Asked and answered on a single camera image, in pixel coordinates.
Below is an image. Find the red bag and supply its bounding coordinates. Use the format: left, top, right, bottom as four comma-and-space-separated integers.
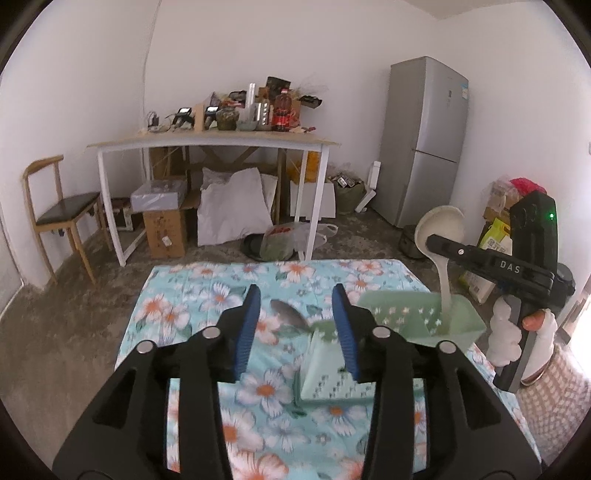
508, 177, 548, 197

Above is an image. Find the grey box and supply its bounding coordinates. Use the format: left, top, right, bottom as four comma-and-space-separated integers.
130, 179, 188, 211

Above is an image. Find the person's right hand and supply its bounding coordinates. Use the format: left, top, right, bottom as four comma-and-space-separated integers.
488, 296, 558, 387

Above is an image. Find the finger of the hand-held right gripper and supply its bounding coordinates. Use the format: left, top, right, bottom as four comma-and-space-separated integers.
426, 234, 486, 277

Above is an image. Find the plastic bag with vegetables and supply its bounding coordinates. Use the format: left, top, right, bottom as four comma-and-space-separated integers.
259, 222, 339, 262

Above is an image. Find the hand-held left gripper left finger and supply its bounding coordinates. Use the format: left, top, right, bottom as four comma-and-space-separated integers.
53, 285, 262, 480

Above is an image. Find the white pillow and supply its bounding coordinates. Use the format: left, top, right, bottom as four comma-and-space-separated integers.
198, 167, 279, 246

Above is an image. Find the grey refrigerator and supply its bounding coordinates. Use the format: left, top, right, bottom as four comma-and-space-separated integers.
369, 56, 470, 229

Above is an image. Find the red label bottle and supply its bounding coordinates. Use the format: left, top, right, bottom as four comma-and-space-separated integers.
271, 90, 296, 133

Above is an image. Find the wooden chair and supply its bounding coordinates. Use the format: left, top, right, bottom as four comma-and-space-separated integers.
23, 154, 114, 287

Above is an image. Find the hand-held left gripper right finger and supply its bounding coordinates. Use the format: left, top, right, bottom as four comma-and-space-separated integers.
331, 283, 542, 480

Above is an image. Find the white leaning board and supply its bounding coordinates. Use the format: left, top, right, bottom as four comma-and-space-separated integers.
355, 161, 382, 214

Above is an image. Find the white box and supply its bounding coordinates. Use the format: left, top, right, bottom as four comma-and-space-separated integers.
290, 180, 337, 220

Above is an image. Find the white ladle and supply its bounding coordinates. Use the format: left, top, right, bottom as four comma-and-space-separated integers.
414, 205, 465, 330

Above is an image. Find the person's right forearm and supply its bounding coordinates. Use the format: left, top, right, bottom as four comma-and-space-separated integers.
519, 344, 591, 467

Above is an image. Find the brown cardboard box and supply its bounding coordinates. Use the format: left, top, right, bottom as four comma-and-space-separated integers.
143, 209, 188, 259

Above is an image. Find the yellow bag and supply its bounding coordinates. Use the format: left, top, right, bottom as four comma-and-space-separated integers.
286, 151, 320, 184

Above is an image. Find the wooden table with white legs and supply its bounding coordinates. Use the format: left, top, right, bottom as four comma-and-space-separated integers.
87, 134, 340, 267

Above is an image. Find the floral blanket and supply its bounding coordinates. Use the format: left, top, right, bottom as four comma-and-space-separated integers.
115, 258, 543, 480

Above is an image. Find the dark grey spoon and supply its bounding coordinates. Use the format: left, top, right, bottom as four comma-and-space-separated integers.
270, 298, 315, 337

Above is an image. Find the black pan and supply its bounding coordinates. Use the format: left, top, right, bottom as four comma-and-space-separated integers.
241, 234, 265, 262

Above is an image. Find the yellow green package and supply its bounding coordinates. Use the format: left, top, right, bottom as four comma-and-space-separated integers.
462, 217, 514, 304

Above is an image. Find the green bag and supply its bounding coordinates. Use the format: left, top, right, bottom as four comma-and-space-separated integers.
327, 173, 366, 214

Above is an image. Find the green utensil holder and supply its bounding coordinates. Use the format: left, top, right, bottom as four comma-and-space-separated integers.
294, 291, 487, 409

